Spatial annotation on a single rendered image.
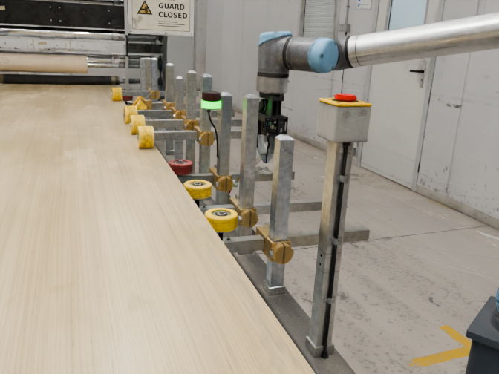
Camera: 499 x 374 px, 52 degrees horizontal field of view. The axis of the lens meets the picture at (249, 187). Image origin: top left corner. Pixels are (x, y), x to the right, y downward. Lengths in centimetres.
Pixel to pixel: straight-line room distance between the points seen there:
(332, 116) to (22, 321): 60
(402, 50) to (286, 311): 73
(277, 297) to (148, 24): 287
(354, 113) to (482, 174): 346
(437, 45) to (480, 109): 296
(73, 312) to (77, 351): 11
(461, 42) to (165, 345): 101
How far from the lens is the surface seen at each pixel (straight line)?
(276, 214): 122
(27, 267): 102
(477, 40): 138
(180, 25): 391
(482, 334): 152
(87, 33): 390
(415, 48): 142
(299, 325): 120
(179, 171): 167
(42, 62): 388
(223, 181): 166
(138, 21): 386
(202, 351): 75
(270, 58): 144
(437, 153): 467
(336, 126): 90
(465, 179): 446
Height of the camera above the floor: 133
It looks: 17 degrees down
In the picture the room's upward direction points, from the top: 3 degrees clockwise
